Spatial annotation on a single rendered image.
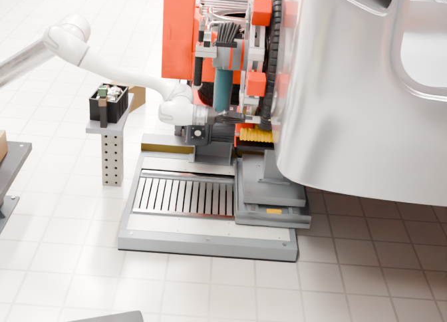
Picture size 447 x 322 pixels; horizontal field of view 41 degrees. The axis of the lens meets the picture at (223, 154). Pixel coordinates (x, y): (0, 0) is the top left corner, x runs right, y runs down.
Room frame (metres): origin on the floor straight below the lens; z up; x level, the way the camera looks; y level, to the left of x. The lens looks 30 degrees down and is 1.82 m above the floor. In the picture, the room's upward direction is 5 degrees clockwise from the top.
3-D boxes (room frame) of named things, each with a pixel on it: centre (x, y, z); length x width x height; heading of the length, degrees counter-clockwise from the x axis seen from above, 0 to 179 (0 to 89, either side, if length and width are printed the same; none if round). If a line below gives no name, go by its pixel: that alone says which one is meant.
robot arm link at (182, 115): (2.39, 0.23, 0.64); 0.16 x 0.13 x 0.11; 92
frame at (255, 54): (2.60, -0.09, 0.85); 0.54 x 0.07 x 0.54; 2
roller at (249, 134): (2.49, -0.19, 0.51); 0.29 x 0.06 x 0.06; 92
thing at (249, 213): (2.61, -0.26, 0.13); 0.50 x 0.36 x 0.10; 2
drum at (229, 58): (2.60, -0.02, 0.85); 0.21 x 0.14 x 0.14; 92
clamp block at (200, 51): (2.42, 0.11, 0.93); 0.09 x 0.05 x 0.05; 92
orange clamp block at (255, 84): (2.29, -0.10, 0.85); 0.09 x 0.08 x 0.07; 2
